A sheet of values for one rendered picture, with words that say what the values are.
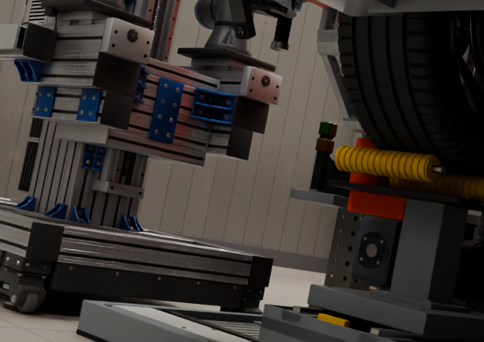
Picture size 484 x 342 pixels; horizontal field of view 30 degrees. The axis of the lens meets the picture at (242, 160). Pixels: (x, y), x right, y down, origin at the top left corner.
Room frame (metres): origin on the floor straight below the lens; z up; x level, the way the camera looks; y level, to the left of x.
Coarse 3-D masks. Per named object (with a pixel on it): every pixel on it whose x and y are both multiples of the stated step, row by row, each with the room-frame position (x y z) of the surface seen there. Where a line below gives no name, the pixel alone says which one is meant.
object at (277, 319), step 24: (264, 312) 1.90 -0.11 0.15; (288, 312) 1.86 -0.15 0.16; (312, 312) 1.88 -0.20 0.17; (336, 312) 1.93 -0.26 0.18; (264, 336) 1.89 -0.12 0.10; (288, 336) 1.85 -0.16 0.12; (312, 336) 1.81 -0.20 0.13; (336, 336) 1.76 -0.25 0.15; (360, 336) 1.72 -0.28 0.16; (384, 336) 1.72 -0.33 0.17; (408, 336) 1.78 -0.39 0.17
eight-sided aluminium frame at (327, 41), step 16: (336, 16) 1.91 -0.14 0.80; (320, 32) 1.94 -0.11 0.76; (336, 32) 1.90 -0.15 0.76; (320, 48) 1.94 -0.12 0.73; (336, 48) 1.91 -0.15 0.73; (336, 64) 1.97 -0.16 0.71; (336, 80) 1.98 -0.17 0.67; (336, 96) 2.01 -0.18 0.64; (352, 112) 2.03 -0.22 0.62; (352, 128) 2.04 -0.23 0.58
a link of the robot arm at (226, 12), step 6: (216, 0) 2.81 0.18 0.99; (222, 0) 2.77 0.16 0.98; (210, 6) 2.84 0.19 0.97; (216, 6) 2.81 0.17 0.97; (222, 6) 2.77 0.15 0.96; (228, 6) 2.75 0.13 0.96; (210, 12) 2.85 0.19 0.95; (216, 12) 2.81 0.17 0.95; (222, 12) 2.76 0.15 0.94; (228, 12) 2.75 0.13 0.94; (252, 12) 2.78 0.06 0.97; (216, 18) 2.79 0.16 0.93; (222, 18) 2.76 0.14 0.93; (228, 18) 2.75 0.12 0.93
